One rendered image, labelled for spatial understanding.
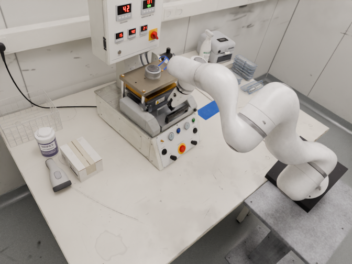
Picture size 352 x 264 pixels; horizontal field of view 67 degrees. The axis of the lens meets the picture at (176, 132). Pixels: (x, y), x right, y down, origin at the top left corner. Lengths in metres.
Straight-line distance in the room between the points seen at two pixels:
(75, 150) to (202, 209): 0.66
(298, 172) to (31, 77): 1.41
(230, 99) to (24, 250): 1.71
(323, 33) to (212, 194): 2.47
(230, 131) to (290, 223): 0.78
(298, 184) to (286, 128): 0.28
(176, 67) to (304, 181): 0.61
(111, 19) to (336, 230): 1.38
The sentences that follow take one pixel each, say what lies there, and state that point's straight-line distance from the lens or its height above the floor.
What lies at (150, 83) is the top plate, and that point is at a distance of 1.27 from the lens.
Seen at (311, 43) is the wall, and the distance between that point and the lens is 3.45.
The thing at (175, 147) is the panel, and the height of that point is 0.82.
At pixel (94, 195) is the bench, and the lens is 1.28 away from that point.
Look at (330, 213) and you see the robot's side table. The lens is 1.55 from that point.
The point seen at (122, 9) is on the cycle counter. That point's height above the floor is 1.40.
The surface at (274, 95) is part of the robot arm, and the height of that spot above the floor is 1.46.
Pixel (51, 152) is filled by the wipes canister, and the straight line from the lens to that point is 1.42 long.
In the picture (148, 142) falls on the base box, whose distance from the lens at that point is 1.29.
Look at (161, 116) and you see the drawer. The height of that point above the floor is 0.97.
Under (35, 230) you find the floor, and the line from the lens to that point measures 2.12.
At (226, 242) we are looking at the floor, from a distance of 2.09.
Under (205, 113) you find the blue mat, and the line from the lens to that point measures 1.72.
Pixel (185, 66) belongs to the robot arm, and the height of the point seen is 1.34.
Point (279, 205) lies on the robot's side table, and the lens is 1.43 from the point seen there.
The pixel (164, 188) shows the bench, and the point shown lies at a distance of 1.30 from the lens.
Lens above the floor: 1.84
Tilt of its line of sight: 44 degrees down
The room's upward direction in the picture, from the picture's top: 11 degrees clockwise
